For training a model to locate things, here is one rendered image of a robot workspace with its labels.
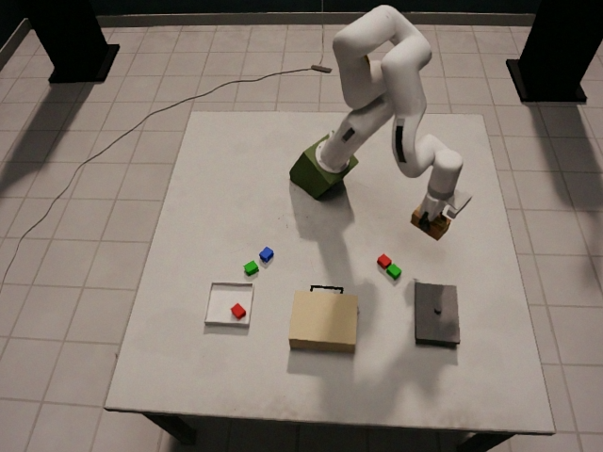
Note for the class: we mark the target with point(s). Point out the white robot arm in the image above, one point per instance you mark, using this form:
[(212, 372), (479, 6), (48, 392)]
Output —
[(363, 81)]

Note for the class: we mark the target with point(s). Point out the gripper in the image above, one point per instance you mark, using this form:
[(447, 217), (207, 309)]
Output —
[(431, 208)]

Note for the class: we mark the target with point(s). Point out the small blue block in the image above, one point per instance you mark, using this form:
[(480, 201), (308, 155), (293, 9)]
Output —
[(266, 254)]

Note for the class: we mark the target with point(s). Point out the red block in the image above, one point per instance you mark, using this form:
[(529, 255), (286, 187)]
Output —
[(238, 311), (384, 261)]

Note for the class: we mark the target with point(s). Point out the light wooden cabinet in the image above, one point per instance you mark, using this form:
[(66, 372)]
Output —
[(323, 321)]

